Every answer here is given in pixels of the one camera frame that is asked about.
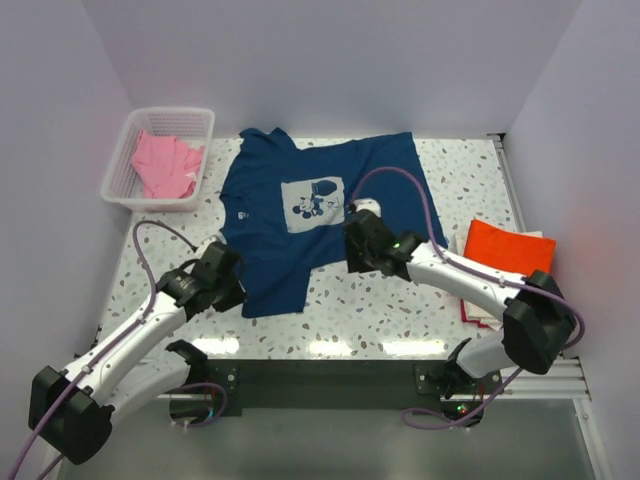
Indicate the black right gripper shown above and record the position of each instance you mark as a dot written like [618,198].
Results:
[354,264]

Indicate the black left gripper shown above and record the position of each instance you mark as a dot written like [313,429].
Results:
[237,297]

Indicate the navy blue printed t-shirt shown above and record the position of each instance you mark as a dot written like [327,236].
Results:
[285,206]

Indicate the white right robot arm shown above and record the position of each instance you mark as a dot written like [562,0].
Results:
[536,320]

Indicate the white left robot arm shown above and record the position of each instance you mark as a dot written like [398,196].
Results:
[76,408]

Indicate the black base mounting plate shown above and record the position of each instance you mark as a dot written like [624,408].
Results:
[231,387]

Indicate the orange folded t-shirt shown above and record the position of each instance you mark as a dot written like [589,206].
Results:
[508,251]

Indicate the pink t-shirt in basket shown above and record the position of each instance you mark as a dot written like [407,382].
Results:
[167,166]

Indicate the white folded t-shirt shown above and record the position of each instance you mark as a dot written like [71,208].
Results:
[459,244]

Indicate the white plastic basket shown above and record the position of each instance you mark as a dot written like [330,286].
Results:
[122,185]

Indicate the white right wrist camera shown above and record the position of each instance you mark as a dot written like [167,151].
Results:
[366,204]

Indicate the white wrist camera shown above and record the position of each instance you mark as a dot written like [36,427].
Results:
[366,204]
[211,239]

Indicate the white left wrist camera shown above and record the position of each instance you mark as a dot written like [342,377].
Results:
[211,239]

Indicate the aluminium frame rail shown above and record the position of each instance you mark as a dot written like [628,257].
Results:
[566,379]

